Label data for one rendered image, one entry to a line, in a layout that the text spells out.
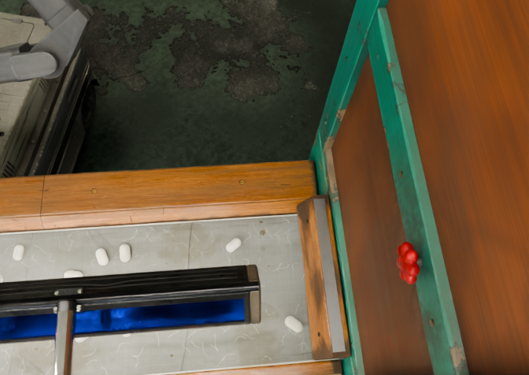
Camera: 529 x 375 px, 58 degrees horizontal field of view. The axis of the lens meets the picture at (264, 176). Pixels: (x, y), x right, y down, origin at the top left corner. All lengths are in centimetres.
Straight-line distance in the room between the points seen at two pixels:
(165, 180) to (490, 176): 76
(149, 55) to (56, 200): 121
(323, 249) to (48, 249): 57
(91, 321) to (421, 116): 47
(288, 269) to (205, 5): 158
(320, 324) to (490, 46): 62
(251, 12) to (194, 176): 138
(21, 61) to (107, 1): 158
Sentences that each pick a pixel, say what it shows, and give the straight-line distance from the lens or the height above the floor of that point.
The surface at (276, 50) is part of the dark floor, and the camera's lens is 218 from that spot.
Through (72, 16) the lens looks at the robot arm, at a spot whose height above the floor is 111.
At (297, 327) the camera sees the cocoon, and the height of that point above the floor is 76.
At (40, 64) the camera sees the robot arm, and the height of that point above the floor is 107.
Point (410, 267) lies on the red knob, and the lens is 51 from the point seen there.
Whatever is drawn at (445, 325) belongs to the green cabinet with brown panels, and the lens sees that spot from 50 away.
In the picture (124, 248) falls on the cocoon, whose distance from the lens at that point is 102.
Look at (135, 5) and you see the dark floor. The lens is 238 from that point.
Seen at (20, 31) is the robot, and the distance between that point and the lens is 176.
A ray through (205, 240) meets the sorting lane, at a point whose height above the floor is 74.
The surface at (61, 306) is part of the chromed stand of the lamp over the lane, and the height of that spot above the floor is 112.
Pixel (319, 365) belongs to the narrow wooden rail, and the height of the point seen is 76.
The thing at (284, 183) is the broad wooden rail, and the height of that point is 76.
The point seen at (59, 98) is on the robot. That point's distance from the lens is 174.
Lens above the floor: 172
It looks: 67 degrees down
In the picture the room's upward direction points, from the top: 6 degrees clockwise
